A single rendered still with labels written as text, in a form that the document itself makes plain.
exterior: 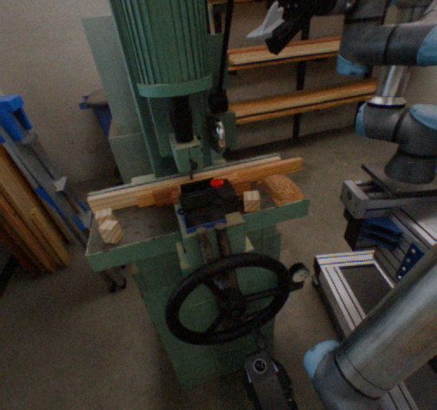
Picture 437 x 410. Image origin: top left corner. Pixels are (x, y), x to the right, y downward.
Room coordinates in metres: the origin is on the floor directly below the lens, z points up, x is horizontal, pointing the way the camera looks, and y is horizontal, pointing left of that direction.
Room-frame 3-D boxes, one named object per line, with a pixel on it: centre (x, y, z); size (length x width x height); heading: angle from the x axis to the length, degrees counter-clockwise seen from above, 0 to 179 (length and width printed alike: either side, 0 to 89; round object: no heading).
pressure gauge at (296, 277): (0.51, -0.23, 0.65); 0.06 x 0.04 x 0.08; 103
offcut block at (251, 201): (0.55, -0.09, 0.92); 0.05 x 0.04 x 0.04; 175
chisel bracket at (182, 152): (0.67, 0.07, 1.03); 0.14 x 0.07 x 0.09; 13
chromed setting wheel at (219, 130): (0.81, -0.02, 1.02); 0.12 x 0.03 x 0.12; 13
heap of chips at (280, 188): (0.62, -0.19, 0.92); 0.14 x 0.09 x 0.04; 13
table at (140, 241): (0.55, 0.05, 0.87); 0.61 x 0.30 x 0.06; 103
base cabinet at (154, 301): (0.77, 0.10, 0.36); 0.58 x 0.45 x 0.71; 13
